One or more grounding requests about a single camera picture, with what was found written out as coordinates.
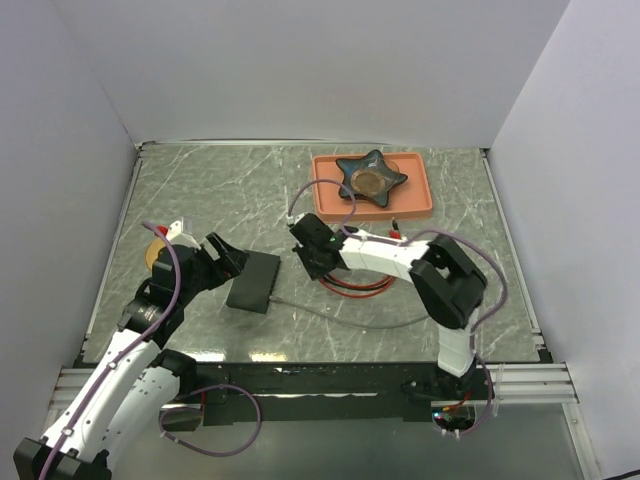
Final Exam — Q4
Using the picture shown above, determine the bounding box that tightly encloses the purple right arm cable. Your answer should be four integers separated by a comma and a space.
287, 178, 510, 441

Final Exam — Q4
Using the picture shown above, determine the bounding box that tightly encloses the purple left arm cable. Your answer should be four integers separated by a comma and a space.
37, 221, 182, 480

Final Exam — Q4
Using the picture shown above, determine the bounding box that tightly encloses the aluminium frame rail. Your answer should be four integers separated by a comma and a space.
48, 364, 579, 416

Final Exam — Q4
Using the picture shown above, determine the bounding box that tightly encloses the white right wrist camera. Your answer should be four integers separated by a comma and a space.
287, 214, 305, 227

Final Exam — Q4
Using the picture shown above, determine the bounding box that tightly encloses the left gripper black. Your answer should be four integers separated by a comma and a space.
177, 232, 250, 305

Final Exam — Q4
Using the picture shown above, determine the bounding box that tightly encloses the red ethernet cable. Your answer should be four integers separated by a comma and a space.
322, 227, 404, 292
319, 227, 401, 300

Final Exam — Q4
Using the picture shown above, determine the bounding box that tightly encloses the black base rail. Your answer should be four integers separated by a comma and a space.
74, 349, 551, 426

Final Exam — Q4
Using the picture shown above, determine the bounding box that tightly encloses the salmon pink tray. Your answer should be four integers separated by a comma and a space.
311, 152, 433, 223

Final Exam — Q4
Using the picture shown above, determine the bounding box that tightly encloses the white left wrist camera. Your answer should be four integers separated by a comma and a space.
156, 217, 192, 242

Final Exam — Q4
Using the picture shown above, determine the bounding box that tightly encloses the black ethernet cable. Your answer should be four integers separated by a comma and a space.
319, 217, 399, 296

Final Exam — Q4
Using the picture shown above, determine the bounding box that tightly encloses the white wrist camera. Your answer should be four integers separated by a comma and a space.
156, 217, 192, 242
287, 214, 305, 227

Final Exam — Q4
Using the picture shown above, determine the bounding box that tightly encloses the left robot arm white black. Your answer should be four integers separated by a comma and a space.
13, 233, 249, 479

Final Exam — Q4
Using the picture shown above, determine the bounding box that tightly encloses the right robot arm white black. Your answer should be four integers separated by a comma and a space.
287, 213, 487, 399

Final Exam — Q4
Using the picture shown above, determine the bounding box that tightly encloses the dark blue star dish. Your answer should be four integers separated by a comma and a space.
335, 149, 408, 208

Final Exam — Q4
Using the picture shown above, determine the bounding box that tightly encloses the black network switch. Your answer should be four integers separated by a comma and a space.
226, 250, 281, 314

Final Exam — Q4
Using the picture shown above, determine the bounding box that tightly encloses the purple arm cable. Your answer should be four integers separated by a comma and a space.
287, 178, 510, 441
37, 221, 182, 480

